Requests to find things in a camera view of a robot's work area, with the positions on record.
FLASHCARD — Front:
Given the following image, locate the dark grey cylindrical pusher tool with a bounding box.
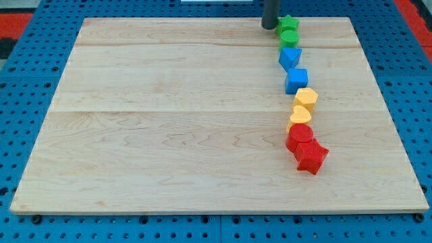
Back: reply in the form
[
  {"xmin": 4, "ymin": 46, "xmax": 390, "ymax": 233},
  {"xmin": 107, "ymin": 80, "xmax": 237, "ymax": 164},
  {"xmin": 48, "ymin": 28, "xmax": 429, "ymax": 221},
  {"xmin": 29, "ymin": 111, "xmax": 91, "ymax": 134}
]
[{"xmin": 261, "ymin": 0, "xmax": 281, "ymax": 30}]

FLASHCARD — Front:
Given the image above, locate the yellow heart block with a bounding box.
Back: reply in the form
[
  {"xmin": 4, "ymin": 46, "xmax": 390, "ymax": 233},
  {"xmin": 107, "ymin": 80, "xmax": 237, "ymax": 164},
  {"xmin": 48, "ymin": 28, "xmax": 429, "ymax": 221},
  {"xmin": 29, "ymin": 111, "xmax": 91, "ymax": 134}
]
[{"xmin": 286, "ymin": 105, "xmax": 312, "ymax": 132}]

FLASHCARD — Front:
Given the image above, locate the wooden board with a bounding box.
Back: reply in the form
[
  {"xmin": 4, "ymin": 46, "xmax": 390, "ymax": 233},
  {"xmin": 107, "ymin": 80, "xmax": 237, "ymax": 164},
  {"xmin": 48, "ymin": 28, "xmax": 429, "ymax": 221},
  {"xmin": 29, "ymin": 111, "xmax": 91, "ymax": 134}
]
[{"xmin": 10, "ymin": 18, "xmax": 429, "ymax": 215}]

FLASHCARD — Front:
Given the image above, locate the green star block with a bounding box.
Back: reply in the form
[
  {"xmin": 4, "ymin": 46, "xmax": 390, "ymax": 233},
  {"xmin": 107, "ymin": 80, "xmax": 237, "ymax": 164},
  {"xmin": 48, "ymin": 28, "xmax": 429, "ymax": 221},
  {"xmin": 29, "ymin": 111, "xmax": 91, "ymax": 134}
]
[{"xmin": 275, "ymin": 15, "xmax": 300, "ymax": 36}]

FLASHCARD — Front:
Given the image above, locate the green cylinder block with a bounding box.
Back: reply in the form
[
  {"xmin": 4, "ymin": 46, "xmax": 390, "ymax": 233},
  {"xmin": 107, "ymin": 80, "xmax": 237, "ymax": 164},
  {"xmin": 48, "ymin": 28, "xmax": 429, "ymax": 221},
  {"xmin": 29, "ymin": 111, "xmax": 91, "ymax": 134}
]
[{"xmin": 279, "ymin": 30, "xmax": 300, "ymax": 50}]

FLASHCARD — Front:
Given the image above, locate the blue triangle block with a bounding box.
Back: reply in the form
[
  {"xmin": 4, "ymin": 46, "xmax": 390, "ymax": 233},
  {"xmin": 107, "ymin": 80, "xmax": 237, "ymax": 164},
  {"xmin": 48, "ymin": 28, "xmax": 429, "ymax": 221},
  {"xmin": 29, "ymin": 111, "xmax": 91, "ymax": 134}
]
[{"xmin": 279, "ymin": 47, "xmax": 302, "ymax": 71}]

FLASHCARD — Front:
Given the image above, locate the blue cube block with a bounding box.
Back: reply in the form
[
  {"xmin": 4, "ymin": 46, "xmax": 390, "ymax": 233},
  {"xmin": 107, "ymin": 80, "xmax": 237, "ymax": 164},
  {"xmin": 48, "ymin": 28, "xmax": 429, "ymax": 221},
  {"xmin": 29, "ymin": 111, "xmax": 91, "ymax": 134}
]
[{"xmin": 285, "ymin": 68, "xmax": 308, "ymax": 95}]

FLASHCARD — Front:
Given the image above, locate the yellow pentagon block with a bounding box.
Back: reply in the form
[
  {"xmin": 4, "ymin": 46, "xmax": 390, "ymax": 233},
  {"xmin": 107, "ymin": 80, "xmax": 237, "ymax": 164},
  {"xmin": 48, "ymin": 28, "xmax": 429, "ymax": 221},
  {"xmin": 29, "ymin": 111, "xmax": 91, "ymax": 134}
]
[{"xmin": 292, "ymin": 88, "xmax": 319, "ymax": 113}]

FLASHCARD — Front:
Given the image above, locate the red cylinder block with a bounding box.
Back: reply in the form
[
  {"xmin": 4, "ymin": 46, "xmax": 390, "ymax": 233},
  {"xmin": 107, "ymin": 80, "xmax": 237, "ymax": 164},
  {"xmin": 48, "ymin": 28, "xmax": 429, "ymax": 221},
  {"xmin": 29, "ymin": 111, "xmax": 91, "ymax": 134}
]
[{"xmin": 286, "ymin": 124, "xmax": 314, "ymax": 153}]

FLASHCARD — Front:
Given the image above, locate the red star block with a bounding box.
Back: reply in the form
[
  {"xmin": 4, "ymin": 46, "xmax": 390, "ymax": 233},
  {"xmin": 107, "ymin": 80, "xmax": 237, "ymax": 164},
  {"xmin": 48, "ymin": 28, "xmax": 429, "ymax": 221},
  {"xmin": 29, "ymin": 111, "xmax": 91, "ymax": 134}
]
[{"xmin": 294, "ymin": 138, "xmax": 329, "ymax": 175}]

